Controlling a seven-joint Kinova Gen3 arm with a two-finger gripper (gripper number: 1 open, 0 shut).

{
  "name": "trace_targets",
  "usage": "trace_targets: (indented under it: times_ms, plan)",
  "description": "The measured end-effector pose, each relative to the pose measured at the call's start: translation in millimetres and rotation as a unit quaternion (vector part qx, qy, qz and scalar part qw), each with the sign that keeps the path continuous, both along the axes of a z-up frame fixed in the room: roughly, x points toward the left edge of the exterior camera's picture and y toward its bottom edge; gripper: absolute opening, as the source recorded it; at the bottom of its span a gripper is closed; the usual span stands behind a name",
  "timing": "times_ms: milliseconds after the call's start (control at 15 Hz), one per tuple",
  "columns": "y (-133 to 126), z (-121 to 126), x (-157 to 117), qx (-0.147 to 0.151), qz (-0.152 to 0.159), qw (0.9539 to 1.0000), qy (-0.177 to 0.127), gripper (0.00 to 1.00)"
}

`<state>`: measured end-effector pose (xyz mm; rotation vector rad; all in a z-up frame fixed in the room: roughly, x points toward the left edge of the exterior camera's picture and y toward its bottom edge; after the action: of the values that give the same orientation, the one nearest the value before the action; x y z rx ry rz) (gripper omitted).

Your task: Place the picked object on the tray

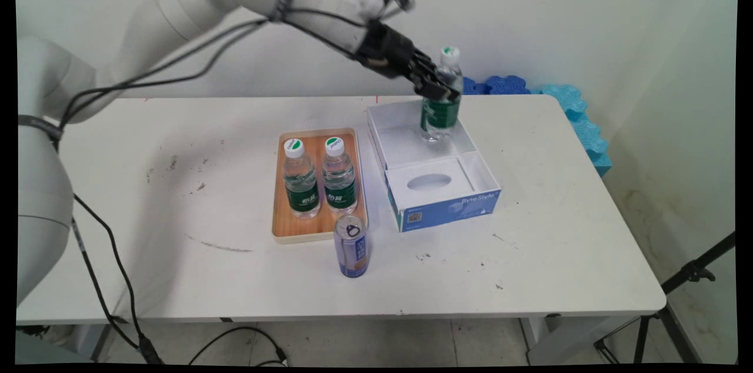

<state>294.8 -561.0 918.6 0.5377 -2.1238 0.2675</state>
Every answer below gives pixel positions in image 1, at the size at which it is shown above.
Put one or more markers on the wooden tray white rim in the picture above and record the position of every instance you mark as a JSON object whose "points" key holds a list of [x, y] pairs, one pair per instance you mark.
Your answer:
{"points": [[323, 229]]}

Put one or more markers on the light blue foam piece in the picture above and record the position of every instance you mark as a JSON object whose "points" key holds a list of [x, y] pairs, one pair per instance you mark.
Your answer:
{"points": [[582, 126]]}

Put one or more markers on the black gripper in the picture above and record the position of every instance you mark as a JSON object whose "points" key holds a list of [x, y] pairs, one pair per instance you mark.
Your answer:
{"points": [[391, 52]]}

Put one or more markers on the grey metal table leg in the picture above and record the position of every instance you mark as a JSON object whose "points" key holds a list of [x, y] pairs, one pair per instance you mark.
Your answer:
{"points": [[103, 340]]}

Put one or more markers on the white table leg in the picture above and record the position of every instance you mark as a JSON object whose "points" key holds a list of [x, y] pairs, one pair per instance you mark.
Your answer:
{"points": [[565, 340]]}

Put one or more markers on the dark blue foam piece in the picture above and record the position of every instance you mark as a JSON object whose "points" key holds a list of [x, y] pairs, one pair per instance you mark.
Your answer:
{"points": [[507, 85], [473, 87]]}

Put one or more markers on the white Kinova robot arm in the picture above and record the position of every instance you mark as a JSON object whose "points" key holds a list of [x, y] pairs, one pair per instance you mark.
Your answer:
{"points": [[176, 8]]}

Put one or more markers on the blue drink can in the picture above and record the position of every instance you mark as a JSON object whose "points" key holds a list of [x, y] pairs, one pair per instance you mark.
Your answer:
{"points": [[352, 252]]}

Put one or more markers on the black tripod stand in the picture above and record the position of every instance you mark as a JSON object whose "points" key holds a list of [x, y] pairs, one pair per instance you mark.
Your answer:
{"points": [[685, 276]]}

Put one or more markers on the white blue cardboard box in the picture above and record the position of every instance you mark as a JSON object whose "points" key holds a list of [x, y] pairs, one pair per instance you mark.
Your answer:
{"points": [[438, 208]]}

